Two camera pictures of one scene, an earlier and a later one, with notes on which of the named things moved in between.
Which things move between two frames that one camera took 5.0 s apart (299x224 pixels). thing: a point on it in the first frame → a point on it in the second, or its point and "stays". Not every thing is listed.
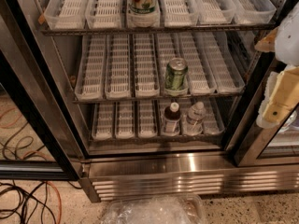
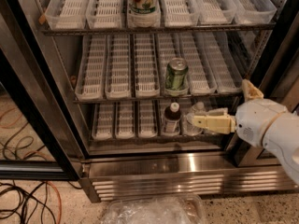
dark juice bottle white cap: [172, 119] stays
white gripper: [288, 44] → [256, 121]
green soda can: [177, 77] stays
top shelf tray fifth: [213, 5] stays
